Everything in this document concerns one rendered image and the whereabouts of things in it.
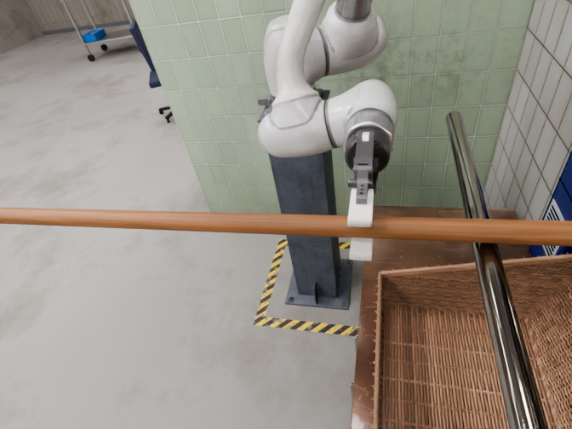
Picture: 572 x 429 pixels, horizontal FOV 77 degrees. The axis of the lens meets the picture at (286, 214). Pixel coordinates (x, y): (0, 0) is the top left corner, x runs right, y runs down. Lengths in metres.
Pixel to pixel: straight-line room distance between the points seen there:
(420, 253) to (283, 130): 0.73
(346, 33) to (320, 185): 0.52
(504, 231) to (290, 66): 0.49
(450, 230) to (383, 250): 0.82
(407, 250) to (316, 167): 0.43
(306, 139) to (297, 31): 0.20
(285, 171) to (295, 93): 0.63
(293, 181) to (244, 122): 0.66
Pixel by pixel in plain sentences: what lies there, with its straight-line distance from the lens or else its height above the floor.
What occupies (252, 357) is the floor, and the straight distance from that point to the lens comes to 1.78.
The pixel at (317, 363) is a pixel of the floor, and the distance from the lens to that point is 1.72.
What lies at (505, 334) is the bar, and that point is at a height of 1.17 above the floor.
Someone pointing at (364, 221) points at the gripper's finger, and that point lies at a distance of 0.45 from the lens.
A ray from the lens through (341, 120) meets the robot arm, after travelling 0.72.
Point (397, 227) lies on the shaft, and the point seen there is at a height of 1.20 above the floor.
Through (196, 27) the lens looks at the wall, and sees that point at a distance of 1.84.
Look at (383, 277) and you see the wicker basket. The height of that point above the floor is 0.72.
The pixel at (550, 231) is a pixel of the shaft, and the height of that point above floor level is 1.20.
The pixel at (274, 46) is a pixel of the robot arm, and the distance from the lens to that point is 1.18.
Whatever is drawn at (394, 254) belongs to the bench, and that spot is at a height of 0.58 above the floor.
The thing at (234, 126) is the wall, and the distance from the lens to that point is 1.97.
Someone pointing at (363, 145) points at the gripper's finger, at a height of 1.25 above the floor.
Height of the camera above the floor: 1.54
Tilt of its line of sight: 41 degrees down
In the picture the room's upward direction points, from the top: 12 degrees counter-clockwise
